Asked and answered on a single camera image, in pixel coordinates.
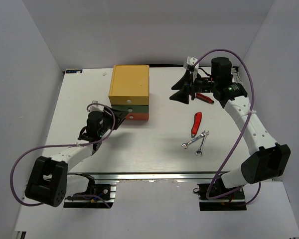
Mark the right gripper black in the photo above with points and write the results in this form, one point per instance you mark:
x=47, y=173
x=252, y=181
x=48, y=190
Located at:
x=186, y=82

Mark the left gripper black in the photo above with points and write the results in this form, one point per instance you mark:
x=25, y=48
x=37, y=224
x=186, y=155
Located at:
x=119, y=116

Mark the yellow top drawer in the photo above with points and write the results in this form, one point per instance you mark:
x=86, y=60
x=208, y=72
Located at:
x=129, y=100

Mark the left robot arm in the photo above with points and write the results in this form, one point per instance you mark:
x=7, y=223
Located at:
x=47, y=183

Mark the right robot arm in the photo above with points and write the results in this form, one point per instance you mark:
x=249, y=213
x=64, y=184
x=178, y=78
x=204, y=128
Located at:
x=267, y=158

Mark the red bottom drawer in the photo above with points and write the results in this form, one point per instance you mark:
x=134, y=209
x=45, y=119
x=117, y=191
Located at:
x=137, y=116

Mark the red utility knife top right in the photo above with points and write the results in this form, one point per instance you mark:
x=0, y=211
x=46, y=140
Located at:
x=204, y=98

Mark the red utility knife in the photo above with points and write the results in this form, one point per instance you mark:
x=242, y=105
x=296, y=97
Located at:
x=196, y=124
x=204, y=98

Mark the red utility knife centre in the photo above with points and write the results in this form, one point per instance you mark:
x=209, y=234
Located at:
x=196, y=124

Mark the yellow drawer cabinet shell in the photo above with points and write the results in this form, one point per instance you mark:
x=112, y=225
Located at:
x=130, y=81

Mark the silver wrench upper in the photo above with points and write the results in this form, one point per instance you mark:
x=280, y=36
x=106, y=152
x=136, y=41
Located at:
x=203, y=135

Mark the silver wrench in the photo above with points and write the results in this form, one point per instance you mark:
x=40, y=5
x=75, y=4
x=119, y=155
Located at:
x=199, y=151
x=203, y=135

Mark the left blue table sticker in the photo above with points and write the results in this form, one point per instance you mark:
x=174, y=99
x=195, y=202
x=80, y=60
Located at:
x=73, y=71

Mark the silver wrench lower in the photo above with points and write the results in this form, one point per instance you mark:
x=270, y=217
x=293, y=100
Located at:
x=199, y=151

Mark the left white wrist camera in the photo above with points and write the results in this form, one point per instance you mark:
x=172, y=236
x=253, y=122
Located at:
x=94, y=107

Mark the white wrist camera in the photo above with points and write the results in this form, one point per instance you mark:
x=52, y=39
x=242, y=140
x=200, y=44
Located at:
x=94, y=107
x=192, y=65

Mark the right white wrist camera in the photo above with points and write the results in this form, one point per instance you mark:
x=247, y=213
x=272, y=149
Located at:
x=192, y=65

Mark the aluminium right side rail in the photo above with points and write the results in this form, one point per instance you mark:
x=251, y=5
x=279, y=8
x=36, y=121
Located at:
x=235, y=74

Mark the aluminium rail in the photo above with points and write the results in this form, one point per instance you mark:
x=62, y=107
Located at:
x=235, y=74
x=150, y=176

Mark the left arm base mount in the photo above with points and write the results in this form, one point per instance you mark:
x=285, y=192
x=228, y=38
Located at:
x=86, y=191

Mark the aluminium front rail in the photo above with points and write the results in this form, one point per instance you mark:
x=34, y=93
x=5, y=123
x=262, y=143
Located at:
x=150, y=176

